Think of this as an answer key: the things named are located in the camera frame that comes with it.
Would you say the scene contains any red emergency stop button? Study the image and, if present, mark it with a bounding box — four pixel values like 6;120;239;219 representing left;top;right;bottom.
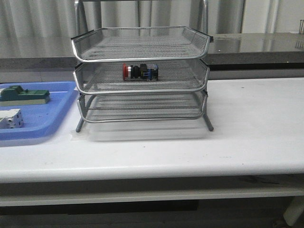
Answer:
123;63;159;81

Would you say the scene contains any blue plastic tray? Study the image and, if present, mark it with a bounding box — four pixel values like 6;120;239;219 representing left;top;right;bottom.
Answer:
0;81;78;141

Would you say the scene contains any green electrical module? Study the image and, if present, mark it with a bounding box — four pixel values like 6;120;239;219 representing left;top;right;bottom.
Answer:
0;85;50;106

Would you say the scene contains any grey granite counter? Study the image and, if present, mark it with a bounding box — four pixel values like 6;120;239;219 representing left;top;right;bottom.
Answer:
0;33;304;71

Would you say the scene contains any white table leg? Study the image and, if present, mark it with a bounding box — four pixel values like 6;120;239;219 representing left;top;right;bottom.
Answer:
283;196;304;226

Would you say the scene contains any metal pin stand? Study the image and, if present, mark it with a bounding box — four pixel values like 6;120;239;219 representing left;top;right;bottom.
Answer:
298;19;304;34

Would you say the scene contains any silver rack frame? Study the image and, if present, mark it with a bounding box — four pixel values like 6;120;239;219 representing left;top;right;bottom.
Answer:
73;0;214;133

